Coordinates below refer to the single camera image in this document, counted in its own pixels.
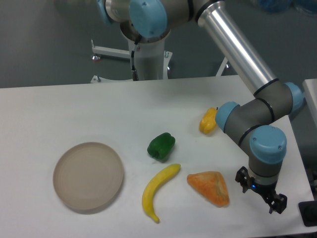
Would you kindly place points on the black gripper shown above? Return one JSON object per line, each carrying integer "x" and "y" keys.
{"x": 265, "y": 188}

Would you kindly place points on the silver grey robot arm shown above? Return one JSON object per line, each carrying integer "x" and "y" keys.
{"x": 146, "y": 23}

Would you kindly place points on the yellow bell pepper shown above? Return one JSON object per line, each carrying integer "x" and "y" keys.
{"x": 208, "y": 123}

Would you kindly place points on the green bell pepper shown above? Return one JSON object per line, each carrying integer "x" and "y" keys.
{"x": 160, "y": 147}

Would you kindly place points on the orange bread wedge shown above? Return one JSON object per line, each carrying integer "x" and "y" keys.
{"x": 211, "y": 185}

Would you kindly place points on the black device at table edge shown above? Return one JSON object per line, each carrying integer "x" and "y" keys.
{"x": 308, "y": 211}

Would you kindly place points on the yellow banana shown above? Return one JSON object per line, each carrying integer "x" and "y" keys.
{"x": 161, "y": 178}

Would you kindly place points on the white table at right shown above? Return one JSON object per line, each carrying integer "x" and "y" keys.
{"x": 310, "y": 88}

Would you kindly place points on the beige round plate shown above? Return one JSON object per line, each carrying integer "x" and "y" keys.
{"x": 88, "y": 177}

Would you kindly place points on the blue object top right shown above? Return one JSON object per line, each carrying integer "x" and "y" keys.
{"x": 308, "y": 7}

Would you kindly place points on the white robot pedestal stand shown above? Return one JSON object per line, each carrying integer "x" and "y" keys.
{"x": 152, "y": 61}

